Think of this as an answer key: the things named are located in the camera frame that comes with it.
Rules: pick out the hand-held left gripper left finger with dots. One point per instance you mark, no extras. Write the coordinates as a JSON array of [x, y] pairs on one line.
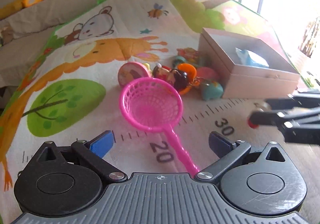
[[102, 144]]

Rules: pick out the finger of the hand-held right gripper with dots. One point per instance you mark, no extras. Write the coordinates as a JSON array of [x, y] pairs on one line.
[[270, 118], [280, 104]]

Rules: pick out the orange plastic toy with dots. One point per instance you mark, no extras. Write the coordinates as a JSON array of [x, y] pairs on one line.
[[187, 68]]

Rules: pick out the black hair doll figure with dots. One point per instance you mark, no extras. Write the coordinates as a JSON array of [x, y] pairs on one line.
[[175, 77]]

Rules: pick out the teal elephant toy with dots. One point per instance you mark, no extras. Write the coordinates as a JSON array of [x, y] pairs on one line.
[[211, 90]]

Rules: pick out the printed animal play mat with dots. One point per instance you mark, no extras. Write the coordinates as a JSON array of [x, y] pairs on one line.
[[75, 114]]

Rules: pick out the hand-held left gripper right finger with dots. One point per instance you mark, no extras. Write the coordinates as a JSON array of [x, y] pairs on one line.
[[220, 145]]

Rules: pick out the light blue packet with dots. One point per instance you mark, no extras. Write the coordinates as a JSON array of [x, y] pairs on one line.
[[252, 58]]

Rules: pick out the pink plastic net scoop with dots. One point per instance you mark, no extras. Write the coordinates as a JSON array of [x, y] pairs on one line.
[[175, 139]]

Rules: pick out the pink lid cupcake toy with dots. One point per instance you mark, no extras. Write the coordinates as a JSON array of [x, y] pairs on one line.
[[131, 73]]

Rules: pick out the pink cardboard box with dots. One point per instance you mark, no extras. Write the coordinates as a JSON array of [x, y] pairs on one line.
[[250, 83]]

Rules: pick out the long yellow plush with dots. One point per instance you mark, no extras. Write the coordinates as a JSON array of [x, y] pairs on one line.
[[11, 8]]

